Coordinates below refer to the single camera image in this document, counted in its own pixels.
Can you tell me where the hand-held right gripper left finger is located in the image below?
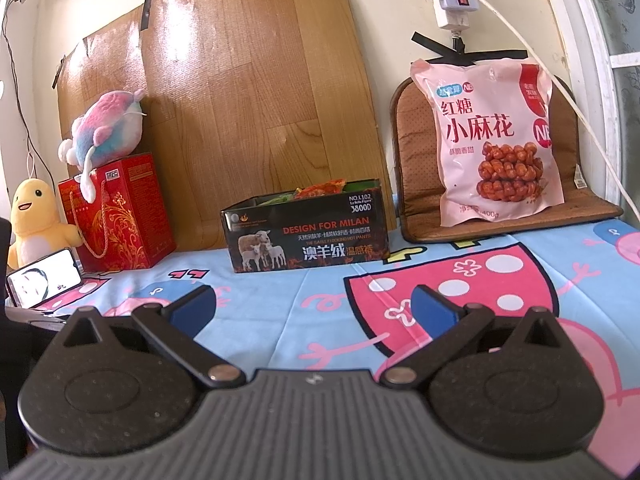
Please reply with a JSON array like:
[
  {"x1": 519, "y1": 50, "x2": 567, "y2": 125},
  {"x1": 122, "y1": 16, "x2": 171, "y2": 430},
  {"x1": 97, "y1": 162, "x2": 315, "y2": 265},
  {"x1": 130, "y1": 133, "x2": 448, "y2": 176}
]
[{"x1": 50, "y1": 284, "x2": 247, "y2": 390}]

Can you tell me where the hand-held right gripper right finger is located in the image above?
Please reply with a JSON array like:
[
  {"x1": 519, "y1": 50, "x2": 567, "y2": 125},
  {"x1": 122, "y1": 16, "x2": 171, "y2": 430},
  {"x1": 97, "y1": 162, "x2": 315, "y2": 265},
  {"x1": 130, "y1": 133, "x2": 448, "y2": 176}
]
[{"x1": 379, "y1": 284, "x2": 566, "y2": 390}]

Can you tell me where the black printed box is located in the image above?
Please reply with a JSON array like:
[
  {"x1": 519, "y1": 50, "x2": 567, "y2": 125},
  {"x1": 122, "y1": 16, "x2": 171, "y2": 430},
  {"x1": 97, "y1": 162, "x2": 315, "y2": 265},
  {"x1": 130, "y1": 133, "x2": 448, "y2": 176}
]
[{"x1": 221, "y1": 177, "x2": 392, "y2": 274}]

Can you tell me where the bright green snack packet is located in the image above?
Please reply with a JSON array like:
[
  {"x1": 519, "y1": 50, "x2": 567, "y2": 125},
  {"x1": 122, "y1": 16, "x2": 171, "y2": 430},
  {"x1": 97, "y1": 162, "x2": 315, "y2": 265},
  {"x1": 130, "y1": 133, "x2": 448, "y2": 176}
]
[{"x1": 259, "y1": 191, "x2": 302, "y2": 207}]

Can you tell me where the red-orange snack packet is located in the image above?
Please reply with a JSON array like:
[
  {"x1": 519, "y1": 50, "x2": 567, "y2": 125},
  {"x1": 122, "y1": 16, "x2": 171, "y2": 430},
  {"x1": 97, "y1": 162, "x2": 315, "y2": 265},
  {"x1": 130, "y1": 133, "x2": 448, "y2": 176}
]
[{"x1": 299, "y1": 178, "x2": 348, "y2": 198}]

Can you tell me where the yellow duck plush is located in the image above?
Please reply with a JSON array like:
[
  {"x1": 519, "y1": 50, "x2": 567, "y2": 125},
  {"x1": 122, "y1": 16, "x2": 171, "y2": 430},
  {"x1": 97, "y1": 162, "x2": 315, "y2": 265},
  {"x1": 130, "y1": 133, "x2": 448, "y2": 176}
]
[{"x1": 7, "y1": 177, "x2": 83, "y2": 270}]

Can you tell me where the smartphone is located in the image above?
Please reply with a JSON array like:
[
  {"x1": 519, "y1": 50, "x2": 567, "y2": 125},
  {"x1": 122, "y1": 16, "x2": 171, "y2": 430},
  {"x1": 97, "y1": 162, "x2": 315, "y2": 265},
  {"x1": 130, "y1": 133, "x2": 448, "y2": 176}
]
[{"x1": 6, "y1": 248, "x2": 82, "y2": 308}]

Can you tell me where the cartoon pig printed blanket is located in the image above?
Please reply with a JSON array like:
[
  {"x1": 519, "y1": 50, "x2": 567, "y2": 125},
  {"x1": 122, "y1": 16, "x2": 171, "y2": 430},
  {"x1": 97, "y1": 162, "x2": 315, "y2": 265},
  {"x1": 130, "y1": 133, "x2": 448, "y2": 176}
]
[{"x1": 0, "y1": 220, "x2": 640, "y2": 480}]

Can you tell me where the red gift bag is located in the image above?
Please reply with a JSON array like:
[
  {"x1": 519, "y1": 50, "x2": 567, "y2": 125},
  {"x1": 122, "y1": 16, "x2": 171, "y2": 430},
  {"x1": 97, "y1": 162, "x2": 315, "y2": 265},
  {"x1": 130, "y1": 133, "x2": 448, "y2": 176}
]
[{"x1": 57, "y1": 152, "x2": 177, "y2": 273}]

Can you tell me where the brown seat cushion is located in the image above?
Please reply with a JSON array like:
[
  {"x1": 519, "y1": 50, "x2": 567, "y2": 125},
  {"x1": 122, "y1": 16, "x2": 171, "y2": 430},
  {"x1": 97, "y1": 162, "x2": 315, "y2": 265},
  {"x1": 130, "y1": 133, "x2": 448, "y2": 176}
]
[{"x1": 389, "y1": 77, "x2": 625, "y2": 244}]

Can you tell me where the pastel plush toy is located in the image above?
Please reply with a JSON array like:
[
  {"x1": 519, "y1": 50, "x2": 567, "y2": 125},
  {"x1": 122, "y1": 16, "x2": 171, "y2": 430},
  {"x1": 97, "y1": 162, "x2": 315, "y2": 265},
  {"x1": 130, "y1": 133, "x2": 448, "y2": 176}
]
[{"x1": 57, "y1": 89, "x2": 147, "y2": 201}]

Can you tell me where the large pink snack bag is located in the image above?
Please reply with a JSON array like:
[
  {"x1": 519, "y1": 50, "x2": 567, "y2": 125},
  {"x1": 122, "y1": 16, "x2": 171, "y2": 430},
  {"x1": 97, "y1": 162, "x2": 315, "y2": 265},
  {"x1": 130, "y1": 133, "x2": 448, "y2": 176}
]
[{"x1": 410, "y1": 57, "x2": 566, "y2": 228}]

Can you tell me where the black cable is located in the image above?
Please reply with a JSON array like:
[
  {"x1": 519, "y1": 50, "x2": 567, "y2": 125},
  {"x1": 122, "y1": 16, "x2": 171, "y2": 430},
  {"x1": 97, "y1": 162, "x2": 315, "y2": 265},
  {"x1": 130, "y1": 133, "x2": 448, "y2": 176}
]
[{"x1": 0, "y1": 0, "x2": 53, "y2": 181}]

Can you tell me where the wood-pattern wall sheet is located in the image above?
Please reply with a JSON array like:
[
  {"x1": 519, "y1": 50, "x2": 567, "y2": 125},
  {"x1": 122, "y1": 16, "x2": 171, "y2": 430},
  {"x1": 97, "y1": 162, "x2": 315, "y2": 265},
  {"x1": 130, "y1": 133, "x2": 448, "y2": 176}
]
[{"x1": 52, "y1": 0, "x2": 396, "y2": 256}]

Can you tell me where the white cable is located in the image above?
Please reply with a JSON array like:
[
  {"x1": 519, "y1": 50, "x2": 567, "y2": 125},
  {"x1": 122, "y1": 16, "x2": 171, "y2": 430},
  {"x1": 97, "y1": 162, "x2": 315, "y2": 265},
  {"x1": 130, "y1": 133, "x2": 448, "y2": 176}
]
[{"x1": 400, "y1": 0, "x2": 626, "y2": 201}]

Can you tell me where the white window frame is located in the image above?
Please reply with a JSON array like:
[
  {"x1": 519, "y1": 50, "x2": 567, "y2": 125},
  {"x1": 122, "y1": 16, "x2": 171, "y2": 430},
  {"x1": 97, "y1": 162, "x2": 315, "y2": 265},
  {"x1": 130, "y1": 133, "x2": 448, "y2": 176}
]
[{"x1": 530, "y1": 0, "x2": 640, "y2": 211}]

